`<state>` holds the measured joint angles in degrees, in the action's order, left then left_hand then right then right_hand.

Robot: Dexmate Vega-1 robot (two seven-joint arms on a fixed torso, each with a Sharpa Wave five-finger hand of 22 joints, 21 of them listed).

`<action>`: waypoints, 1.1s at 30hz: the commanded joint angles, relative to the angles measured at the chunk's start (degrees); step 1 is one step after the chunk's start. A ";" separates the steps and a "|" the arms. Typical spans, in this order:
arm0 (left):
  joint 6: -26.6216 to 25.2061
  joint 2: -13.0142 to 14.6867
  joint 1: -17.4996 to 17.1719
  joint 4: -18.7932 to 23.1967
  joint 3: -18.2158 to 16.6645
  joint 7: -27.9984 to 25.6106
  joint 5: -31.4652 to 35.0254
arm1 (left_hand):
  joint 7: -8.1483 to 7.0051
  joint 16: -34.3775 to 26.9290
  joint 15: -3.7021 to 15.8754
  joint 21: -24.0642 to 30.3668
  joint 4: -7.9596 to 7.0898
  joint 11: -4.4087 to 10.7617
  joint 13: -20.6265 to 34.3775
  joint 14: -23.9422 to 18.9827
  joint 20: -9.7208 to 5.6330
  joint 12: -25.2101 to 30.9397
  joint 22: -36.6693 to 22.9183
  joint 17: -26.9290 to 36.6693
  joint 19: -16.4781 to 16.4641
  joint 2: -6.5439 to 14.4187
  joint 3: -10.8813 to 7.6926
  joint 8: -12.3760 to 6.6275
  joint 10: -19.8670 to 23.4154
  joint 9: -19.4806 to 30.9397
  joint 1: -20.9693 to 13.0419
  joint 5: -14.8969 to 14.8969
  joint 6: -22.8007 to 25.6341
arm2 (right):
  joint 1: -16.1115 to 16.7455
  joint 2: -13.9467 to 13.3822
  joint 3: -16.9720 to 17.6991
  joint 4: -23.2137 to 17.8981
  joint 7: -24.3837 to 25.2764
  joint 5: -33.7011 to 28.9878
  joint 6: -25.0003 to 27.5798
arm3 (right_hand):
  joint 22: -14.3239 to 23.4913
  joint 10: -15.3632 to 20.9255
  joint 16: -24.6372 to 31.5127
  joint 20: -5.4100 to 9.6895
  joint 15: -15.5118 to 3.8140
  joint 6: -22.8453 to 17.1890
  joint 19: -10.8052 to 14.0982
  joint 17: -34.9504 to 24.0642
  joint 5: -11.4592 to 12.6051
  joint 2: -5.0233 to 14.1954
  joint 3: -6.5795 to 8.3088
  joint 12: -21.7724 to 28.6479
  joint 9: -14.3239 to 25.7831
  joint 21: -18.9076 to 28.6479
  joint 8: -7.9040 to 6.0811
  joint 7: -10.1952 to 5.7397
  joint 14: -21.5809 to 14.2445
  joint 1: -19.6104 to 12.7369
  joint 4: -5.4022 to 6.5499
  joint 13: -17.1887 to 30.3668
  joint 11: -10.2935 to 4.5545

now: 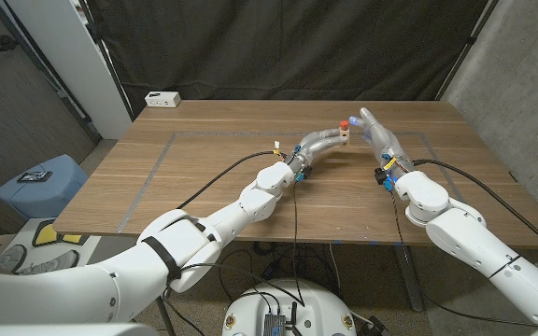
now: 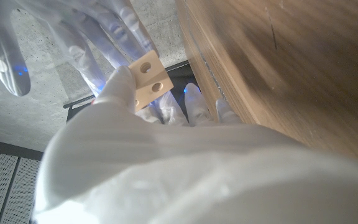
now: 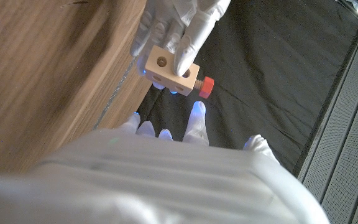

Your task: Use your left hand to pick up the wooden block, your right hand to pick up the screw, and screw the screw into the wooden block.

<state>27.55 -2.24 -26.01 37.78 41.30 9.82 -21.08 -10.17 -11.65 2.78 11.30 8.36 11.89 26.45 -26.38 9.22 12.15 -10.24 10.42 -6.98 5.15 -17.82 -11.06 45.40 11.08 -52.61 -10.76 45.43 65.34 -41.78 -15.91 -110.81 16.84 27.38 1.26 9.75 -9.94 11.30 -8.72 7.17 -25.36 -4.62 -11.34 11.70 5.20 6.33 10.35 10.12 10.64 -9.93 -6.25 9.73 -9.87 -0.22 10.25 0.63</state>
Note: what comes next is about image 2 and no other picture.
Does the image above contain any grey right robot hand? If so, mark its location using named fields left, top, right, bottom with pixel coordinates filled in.
left=0, top=0, right=161, bottom=97

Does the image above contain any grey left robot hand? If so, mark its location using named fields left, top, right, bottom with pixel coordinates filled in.
left=32, top=65, right=358, bottom=224

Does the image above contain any small wooden block with holes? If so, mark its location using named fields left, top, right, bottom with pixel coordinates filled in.
left=127, top=49, right=174, bottom=112

